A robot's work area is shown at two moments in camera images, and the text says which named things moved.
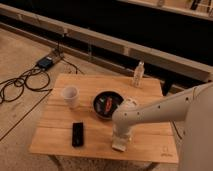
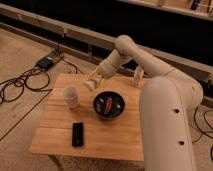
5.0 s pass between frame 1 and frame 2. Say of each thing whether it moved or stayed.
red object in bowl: stayed
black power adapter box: stayed
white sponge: moved
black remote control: stayed
